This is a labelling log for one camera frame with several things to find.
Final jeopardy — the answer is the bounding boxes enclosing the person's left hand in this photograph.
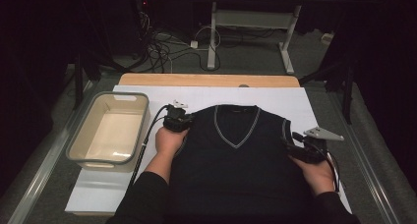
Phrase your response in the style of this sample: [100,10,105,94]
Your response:
[155,126,190,158]

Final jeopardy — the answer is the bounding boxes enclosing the right hand-held gripper cable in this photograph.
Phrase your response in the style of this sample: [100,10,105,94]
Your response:
[323,144,342,194]

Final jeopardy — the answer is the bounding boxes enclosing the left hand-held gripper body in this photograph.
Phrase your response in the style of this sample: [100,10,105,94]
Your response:
[162,99,195,134]

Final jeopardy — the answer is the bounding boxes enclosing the black stand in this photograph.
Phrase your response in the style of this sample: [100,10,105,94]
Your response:
[299,60,357,125]
[73,50,102,110]

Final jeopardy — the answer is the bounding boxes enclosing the left hand-held gripper cable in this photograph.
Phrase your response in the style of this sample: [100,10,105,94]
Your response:
[129,104,170,189]

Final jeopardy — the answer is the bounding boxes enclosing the white-legged desk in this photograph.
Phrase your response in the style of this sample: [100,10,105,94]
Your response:
[196,0,346,76]

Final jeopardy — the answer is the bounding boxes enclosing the dark knit vest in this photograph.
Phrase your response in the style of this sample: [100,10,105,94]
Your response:
[165,104,315,224]

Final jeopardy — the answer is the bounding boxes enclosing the white table sheet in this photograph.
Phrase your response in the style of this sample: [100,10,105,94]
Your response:
[64,84,353,217]

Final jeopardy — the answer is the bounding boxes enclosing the hand-held gripper cable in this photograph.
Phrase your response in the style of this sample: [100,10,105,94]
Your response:
[129,104,170,189]
[323,144,342,194]

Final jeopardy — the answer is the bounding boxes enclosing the tangle of black floor cables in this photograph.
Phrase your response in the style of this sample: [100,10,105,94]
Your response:
[136,7,220,75]

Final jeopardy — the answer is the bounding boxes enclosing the beige plastic basin grey rim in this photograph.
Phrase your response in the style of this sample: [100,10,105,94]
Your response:
[65,90,151,171]

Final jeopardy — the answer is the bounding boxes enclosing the person's right hand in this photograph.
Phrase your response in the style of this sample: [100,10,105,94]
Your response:
[289,155,335,197]

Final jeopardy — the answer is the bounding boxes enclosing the metal floor rail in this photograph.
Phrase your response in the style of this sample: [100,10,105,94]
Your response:
[6,81,99,224]
[328,89,399,224]

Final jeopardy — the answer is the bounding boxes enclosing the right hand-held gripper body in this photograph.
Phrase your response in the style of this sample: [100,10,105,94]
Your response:
[289,126,345,164]

